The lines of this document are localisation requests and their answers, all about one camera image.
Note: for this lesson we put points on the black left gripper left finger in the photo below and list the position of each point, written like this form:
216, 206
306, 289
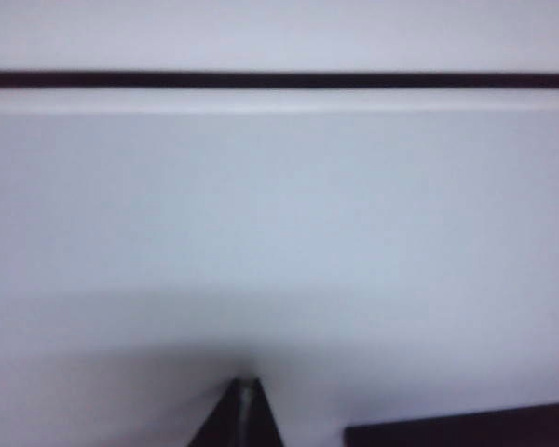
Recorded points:
221, 423

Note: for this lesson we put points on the white cabinet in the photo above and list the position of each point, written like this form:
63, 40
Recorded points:
279, 32

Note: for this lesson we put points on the white cabinet drawer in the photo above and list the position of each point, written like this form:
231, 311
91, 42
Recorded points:
279, 209

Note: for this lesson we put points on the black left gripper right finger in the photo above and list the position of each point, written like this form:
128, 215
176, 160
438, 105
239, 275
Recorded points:
265, 423

